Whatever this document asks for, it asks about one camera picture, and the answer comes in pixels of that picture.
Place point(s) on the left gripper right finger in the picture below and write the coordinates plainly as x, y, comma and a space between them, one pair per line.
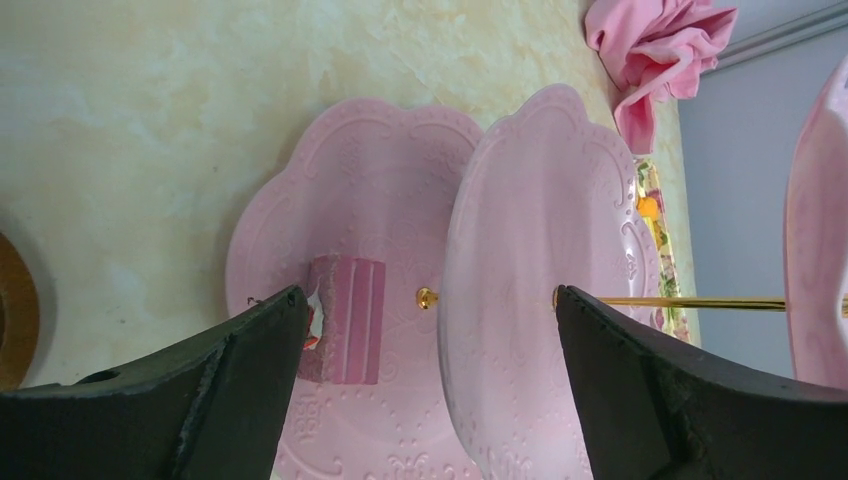
653, 407

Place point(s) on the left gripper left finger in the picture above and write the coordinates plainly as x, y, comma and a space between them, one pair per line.
212, 406

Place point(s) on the floral serving tray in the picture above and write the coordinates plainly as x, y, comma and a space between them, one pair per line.
670, 320

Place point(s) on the pink macaron roll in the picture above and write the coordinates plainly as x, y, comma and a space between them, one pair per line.
345, 296

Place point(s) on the pink three-tier cake stand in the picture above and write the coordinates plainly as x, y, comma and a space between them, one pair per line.
477, 230

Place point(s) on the pink cloth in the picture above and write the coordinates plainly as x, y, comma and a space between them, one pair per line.
653, 51

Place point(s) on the orange pastry piece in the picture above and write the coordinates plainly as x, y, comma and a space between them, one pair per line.
649, 209

